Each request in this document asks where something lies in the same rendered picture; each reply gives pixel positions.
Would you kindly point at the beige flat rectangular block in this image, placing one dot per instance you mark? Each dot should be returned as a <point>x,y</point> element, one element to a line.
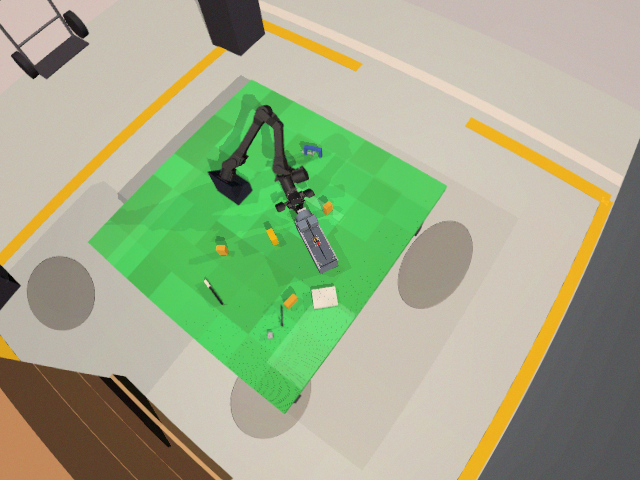
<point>324,298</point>

